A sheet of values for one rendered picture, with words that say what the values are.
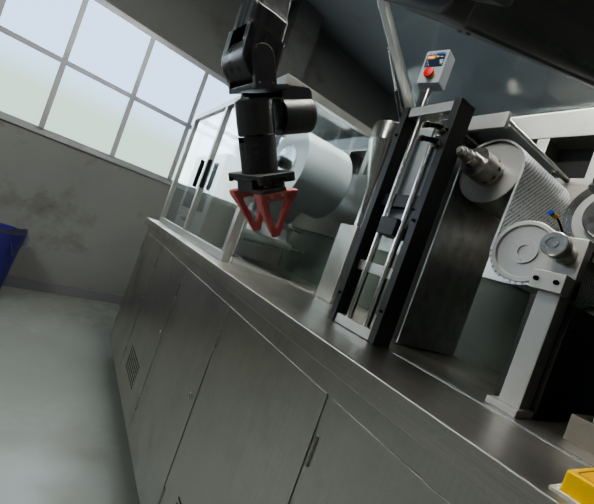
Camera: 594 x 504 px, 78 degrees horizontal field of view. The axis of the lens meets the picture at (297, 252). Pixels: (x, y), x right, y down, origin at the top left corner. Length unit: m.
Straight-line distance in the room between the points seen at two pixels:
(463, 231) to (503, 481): 0.65
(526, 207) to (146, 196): 3.16
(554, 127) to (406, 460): 1.03
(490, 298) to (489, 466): 0.77
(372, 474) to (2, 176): 3.25
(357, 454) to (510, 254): 0.47
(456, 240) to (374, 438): 0.56
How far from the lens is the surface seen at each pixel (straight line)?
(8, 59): 3.50
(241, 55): 0.55
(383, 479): 0.60
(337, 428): 0.66
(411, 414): 0.53
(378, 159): 1.28
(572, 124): 1.31
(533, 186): 0.93
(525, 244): 0.82
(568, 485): 0.48
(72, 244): 3.57
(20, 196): 3.49
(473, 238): 1.04
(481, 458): 0.48
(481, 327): 1.19
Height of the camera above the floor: 1.03
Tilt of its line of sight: 1 degrees down
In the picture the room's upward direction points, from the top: 20 degrees clockwise
